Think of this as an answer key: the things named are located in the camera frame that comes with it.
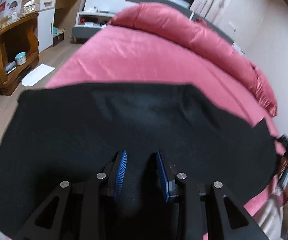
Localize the pink bed with blanket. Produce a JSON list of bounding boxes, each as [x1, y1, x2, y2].
[[43, 23, 288, 240]]

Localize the white paper on floor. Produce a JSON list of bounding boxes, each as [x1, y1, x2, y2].
[[22, 63, 55, 87]]

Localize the white red product box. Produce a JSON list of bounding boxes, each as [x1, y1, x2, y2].
[[0, 0, 22, 29]]

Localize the grey bed headboard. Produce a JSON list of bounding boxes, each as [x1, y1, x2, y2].
[[126, 0, 234, 45]]

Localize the pink ruffled pillow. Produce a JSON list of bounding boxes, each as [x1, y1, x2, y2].
[[194, 19, 277, 117]]

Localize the teal lidded container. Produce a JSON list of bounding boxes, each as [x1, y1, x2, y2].
[[15, 52, 26, 66]]

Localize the black embroidered pants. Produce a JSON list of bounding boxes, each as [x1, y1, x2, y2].
[[0, 83, 277, 239]]

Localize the pink rolled duvet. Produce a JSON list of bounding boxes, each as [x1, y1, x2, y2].
[[108, 2, 262, 100]]

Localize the white wooden cabinet desk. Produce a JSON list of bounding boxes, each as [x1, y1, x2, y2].
[[23, 0, 83, 54]]

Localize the white grey nightstand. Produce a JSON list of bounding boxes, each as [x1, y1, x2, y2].
[[71, 0, 132, 40]]

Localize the wooden side table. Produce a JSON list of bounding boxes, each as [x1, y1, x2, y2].
[[0, 13, 39, 96]]

